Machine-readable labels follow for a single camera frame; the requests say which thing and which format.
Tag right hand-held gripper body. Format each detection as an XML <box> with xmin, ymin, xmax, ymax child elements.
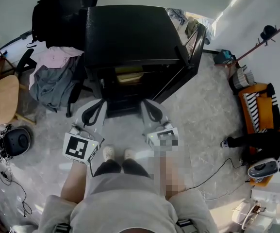
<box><xmin>143</xmin><ymin>121</ymin><xmax>179</xmax><ymax>155</ymax></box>

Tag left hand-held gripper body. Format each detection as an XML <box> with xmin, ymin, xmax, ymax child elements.
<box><xmin>62</xmin><ymin>122</ymin><xmax>105</xmax><ymax>166</ymax></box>

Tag beige plastic container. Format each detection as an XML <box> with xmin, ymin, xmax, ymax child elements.
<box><xmin>115</xmin><ymin>67</ymin><xmax>145</xmax><ymax>84</ymax></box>

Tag person's right forearm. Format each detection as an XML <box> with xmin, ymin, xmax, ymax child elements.
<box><xmin>151</xmin><ymin>151</ymin><xmax>186</xmax><ymax>199</ymax></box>

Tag person's left forearm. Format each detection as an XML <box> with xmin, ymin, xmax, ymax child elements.
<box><xmin>61</xmin><ymin>160</ymin><xmax>94</xmax><ymax>203</ymax></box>

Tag person's left white shoe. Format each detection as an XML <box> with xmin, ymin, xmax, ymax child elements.
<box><xmin>102</xmin><ymin>144</ymin><xmax>115</xmax><ymax>161</ymax></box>

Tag person's black trousers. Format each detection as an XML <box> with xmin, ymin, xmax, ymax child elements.
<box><xmin>93</xmin><ymin>159</ymin><xmax>152</xmax><ymax>179</ymax></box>

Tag grey garment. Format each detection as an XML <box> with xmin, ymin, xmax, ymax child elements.
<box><xmin>29</xmin><ymin>54</ymin><xmax>83</xmax><ymax>113</ymax></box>

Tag black robot vacuum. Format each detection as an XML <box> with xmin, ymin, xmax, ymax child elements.
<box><xmin>5</xmin><ymin>127</ymin><xmax>33</xmax><ymax>158</ymax></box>

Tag pink garment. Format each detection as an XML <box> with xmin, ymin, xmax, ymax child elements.
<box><xmin>34</xmin><ymin>46</ymin><xmax>84</xmax><ymax>76</ymax></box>

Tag person's grey shirt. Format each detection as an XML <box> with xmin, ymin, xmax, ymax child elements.
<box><xmin>39</xmin><ymin>172</ymin><xmax>218</xmax><ymax>233</ymax></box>

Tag light wooden round table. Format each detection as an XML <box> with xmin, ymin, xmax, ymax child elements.
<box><xmin>0</xmin><ymin>74</ymin><xmax>36</xmax><ymax>132</ymax></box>

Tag orange sofa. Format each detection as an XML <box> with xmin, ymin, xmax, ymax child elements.
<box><xmin>238</xmin><ymin>83</ymin><xmax>280</xmax><ymax>186</ymax></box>

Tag row of books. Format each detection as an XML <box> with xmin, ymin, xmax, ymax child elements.
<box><xmin>229</xmin><ymin>66</ymin><xmax>256</xmax><ymax>96</ymax></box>

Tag black white striped blanket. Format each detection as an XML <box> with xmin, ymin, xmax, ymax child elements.
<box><xmin>243</xmin><ymin>92</ymin><xmax>268</xmax><ymax>133</ymax></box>

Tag pile of light clothes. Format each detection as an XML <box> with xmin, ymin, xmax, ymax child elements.
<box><xmin>166</xmin><ymin>8</ymin><xmax>214</xmax><ymax>46</ymax></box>

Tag black jacket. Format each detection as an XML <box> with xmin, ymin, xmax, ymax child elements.
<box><xmin>32</xmin><ymin>0</ymin><xmax>58</xmax><ymax>50</ymax></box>

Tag orange cushion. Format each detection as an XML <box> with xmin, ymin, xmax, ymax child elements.
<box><xmin>255</xmin><ymin>96</ymin><xmax>275</xmax><ymax>128</ymax></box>

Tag white grey headset device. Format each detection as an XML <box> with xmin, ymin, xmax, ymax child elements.
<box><xmin>247</xmin><ymin>159</ymin><xmax>280</xmax><ymax>179</ymax></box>

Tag black office chair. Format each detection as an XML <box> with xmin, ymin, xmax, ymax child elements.
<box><xmin>17</xmin><ymin>0</ymin><xmax>99</xmax><ymax>117</ymax></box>

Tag reddish wooden coat rack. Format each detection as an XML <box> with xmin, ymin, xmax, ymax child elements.
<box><xmin>227</xmin><ymin>17</ymin><xmax>280</xmax><ymax>77</ymax></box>

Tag white cabinet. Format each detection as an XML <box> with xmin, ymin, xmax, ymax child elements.
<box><xmin>250</xmin><ymin>182</ymin><xmax>280</xmax><ymax>233</ymax></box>

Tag black cap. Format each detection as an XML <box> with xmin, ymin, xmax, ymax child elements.
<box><xmin>260</xmin><ymin>25</ymin><xmax>278</xmax><ymax>40</ymax></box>

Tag long black cable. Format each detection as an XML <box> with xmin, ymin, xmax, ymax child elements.
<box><xmin>185</xmin><ymin>158</ymin><xmax>242</xmax><ymax>191</ymax></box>

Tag thin black floor cable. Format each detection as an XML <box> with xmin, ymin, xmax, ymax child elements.
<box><xmin>0</xmin><ymin>159</ymin><xmax>33</xmax><ymax>218</ymax></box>

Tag tangled bundle of cables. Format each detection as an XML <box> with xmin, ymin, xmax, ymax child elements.
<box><xmin>0</xmin><ymin>125</ymin><xmax>13</xmax><ymax>161</ymax></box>

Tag white cable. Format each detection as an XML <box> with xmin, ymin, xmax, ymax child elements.
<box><xmin>198</xmin><ymin>189</ymin><xmax>240</xmax><ymax>201</ymax></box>

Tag person's left chest strap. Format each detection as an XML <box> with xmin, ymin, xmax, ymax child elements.
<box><xmin>56</xmin><ymin>223</ymin><xmax>70</xmax><ymax>233</ymax></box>

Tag person's chest strap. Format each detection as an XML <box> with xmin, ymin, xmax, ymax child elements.
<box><xmin>56</xmin><ymin>223</ymin><xmax>70</xmax><ymax>233</ymax></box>
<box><xmin>176</xmin><ymin>218</ymin><xmax>193</xmax><ymax>230</ymax></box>

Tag person's right chest strap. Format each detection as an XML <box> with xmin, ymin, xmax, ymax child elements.
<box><xmin>176</xmin><ymin>218</ymin><xmax>193</xmax><ymax>230</ymax></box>

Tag white round wire table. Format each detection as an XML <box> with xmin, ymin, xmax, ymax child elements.
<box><xmin>231</xmin><ymin>199</ymin><xmax>268</xmax><ymax>232</ymax></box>

